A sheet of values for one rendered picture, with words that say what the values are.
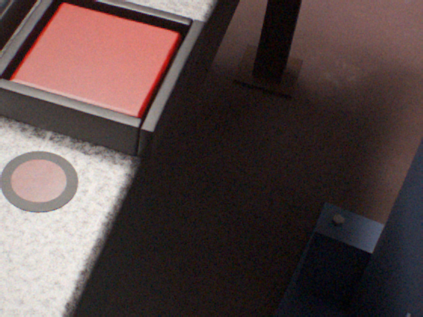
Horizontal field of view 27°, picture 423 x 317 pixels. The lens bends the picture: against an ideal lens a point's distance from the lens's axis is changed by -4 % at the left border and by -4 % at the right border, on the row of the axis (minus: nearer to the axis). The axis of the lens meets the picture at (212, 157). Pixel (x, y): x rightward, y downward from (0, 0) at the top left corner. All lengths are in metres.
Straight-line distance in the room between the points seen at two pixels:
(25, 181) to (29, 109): 0.03
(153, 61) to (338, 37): 1.58
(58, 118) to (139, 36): 0.06
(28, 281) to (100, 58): 0.11
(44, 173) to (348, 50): 1.60
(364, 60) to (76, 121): 1.58
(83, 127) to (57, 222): 0.04
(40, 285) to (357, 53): 1.64
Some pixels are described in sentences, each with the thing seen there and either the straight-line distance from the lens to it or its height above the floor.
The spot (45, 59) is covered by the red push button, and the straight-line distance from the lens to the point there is 0.38.
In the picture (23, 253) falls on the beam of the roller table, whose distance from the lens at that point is 0.33.
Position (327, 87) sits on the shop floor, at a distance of 1.82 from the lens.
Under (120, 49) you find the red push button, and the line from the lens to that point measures 0.39.
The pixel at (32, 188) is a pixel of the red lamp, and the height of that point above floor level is 0.92.
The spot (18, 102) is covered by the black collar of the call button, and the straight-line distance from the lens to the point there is 0.37.
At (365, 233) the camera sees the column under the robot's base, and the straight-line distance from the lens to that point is 1.56.
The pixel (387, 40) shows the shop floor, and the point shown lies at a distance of 1.99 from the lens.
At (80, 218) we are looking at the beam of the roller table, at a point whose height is 0.92.
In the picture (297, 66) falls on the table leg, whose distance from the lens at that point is 1.84.
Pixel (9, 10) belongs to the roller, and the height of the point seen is 0.91.
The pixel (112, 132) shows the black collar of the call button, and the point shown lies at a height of 0.93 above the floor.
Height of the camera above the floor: 1.18
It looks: 47 degrees down
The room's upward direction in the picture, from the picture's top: 11 degrees clockwise
